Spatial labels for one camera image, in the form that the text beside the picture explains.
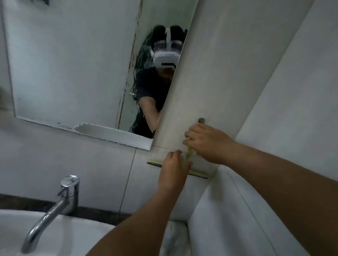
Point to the person's left hand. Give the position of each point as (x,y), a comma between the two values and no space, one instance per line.
(173,174)

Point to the frameless wall mirror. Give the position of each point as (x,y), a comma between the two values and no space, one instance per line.
(66,66)

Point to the person's right hand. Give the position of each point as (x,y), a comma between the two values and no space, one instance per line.
(211,143)

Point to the person's left forearm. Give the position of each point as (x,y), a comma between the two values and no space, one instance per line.
(140,226)

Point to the white sink basin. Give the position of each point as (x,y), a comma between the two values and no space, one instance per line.
(68,237)

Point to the grey round wall hook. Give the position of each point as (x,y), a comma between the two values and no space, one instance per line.
(201,120)

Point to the chrome faucet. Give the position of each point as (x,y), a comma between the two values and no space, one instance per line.
(67,193)

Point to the person's right forearm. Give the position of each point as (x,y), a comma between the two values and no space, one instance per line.
(290,190)

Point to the yellow squeegee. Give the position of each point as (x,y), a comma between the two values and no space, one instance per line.
(198,174)

